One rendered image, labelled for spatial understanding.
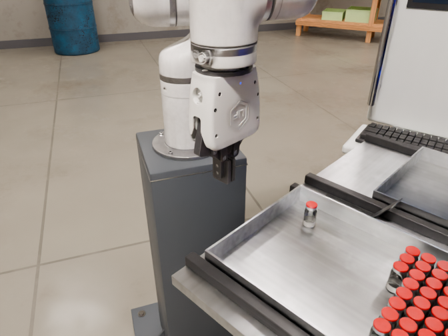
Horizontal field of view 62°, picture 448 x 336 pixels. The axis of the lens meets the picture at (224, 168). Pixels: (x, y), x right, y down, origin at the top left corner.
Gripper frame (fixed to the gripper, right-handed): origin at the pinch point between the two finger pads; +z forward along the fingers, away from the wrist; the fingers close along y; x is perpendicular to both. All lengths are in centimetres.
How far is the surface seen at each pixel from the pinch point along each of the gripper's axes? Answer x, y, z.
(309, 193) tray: -3.6, 20.0, 12.8
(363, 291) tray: -21.7, 7.1, 15.3
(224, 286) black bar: -7.4, -7.6, 13.5
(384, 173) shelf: -9.5, 42.3, 15.5
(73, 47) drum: 492, 205, 92
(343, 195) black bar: -7.7, 26.4, 14.3
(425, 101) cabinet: -2, 88, 13
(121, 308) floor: 72, 12, 103
